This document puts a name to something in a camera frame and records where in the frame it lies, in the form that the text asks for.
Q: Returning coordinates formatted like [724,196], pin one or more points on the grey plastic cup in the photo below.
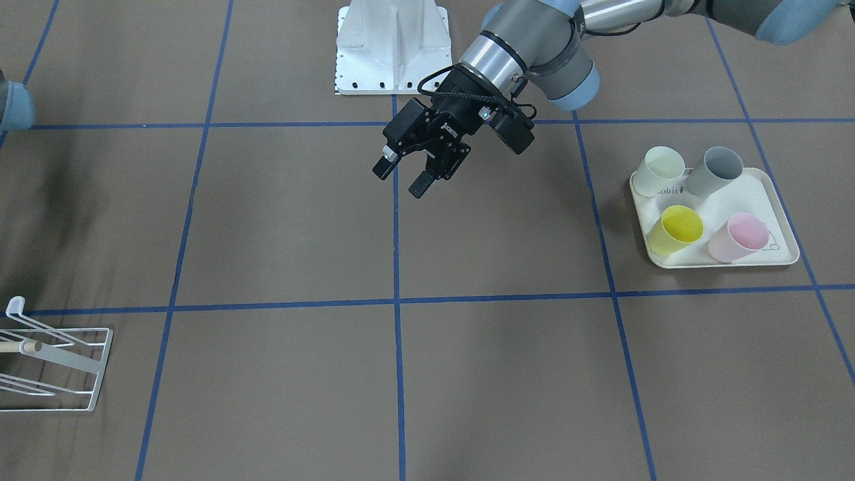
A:
[719,167]

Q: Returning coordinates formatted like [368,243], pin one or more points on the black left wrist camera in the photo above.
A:
[514,129]

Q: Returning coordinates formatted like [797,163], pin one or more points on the cream white plastic cup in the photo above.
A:
[660,168]

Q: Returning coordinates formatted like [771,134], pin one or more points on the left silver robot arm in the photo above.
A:
[540,43]

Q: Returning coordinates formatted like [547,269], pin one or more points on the white wire cup rack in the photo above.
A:
[82,350]

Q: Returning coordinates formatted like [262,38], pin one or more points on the yellow plastic cup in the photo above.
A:
[678,227]

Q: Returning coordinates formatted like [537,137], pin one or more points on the cream plastic tray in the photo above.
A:
[753,192]

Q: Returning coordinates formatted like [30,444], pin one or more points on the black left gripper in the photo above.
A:
[459,98]

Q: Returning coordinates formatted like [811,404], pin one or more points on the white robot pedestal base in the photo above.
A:
[388,47]

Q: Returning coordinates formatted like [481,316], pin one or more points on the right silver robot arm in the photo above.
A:
[17,106]

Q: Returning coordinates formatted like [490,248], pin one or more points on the pink plastic cup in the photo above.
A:
[742,235]

